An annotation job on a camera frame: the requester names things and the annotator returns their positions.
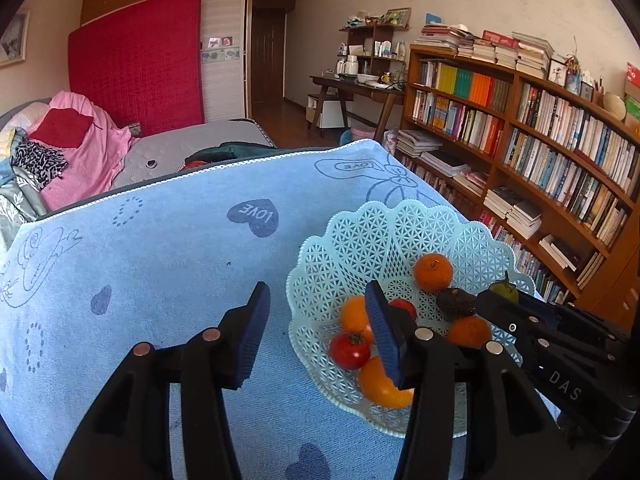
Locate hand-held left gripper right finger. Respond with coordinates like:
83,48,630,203
364,281,571,480

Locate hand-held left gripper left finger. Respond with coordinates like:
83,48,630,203
52,281,272,480

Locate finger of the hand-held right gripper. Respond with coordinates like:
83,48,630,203
517,291,629,346
475,290,614,368

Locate yellow-green pear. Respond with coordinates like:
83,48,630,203
488,271,521,305

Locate red tomato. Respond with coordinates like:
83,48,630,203
389,298,418,322
328,332,372,371

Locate wrinkled brown passion fruit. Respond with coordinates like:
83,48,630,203
436,287,479,320

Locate large orange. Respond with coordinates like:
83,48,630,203
357,354,415,410

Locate pale green lattice plastic basket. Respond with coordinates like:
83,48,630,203
286,199,543,440

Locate light blue printed towel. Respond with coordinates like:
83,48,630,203
0,139,561,480

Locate dark green garment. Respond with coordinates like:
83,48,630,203
184,142,279,169

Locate pink plastic bin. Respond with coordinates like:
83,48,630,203
338,127,374,145

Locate grey bed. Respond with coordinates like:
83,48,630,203
0,102,279,196

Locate curved wooden bookshelf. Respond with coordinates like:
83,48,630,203
397,43,640,312

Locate woven round basket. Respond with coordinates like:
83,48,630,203
602,90,627,122

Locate rows of upright books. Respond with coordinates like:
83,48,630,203
400,59,634,307

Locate white storage box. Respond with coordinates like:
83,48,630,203
305,93,354,131

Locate pink blanket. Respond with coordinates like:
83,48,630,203
27,91,141,211

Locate wooden desk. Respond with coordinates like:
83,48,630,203
309,74,406,139

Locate floral quilt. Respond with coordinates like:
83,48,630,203
0,127,49,251

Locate stacks of flat books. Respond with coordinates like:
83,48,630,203
412,22,556,80

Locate dark wooden door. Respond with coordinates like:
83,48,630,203
250,0,296,109

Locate black and white patterned cloth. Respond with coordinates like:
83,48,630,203
10,138,69,186

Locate red pillow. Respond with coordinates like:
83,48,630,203
29,108,95,149

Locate wardrobe door stickers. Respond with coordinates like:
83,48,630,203
199,35,241,64

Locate red quilted mattress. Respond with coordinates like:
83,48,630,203
67,0,206,139

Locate wooden desk hutch shelf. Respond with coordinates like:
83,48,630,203
339,23,411,79

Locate framed wedding photo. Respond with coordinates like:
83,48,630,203
0,10,31,67

